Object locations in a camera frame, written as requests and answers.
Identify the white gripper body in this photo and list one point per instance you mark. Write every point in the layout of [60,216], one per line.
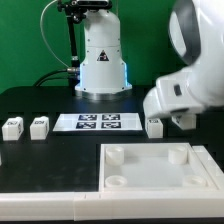
[171,98]

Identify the white square tabletop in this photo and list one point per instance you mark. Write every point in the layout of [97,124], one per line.
[152,166]

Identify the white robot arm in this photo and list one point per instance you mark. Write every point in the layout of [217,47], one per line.
[196,31]

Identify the white L-shaped fence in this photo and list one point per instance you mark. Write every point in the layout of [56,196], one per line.
[107,205]

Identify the white marker sheet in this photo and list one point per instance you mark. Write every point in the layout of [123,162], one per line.
[98,122]

